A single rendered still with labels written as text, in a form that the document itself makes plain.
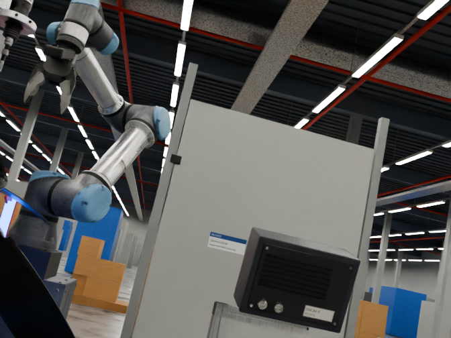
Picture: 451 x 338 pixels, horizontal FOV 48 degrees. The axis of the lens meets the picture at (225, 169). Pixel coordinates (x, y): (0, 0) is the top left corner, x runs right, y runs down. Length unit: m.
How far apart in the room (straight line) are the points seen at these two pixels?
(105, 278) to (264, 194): 7.56
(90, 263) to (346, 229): 7.68
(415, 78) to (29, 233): 9.29
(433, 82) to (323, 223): 7.85
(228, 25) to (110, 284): 5.31
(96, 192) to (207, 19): 8.17
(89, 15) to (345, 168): 1.87
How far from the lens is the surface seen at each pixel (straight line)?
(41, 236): 1.60
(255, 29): 9.59
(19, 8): 0.97
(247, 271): 1.24
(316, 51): 9.77
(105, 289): 10.12
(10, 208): 1.25
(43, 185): 1.61
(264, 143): 2.82
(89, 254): 10.12
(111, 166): 1.62
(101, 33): 1.55
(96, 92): 1.78
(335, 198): 2.91
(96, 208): 1.54
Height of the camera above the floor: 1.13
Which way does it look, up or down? 11 degrees up
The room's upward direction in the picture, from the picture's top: 13 degrees clockwise
